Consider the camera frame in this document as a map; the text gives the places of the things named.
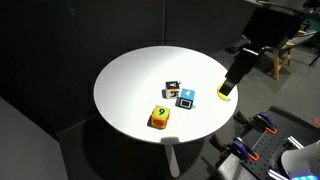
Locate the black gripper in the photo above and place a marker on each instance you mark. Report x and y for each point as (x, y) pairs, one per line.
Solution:
(273, 26)

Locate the yellow banana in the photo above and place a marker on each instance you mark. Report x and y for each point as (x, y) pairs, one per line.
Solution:
(220, 95)

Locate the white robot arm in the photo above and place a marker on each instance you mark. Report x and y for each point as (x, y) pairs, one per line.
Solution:
(300, 156)

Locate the wooden stool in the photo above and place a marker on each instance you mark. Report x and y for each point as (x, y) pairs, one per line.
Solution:
(277, 63)

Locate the purple clamp with orange tip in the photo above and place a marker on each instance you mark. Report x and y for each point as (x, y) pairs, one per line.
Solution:
(265, 120)
(241, 148)

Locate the blue number cube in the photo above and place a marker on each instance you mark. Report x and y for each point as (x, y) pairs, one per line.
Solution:
(186, 97)

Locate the black number cube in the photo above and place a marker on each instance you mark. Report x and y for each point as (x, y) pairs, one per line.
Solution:
(171, 87)

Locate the red floor marker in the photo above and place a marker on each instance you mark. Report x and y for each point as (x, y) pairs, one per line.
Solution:
(316, 121)

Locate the black perforated mounting board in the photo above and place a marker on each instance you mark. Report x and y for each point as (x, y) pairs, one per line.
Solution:
(266, 156)

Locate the orange yellow number cube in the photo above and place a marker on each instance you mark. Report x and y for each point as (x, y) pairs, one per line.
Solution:
(160, 116)

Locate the silver aluminium rail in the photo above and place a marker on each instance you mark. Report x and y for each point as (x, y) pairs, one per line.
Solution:
(276, 175)
(295, 142)

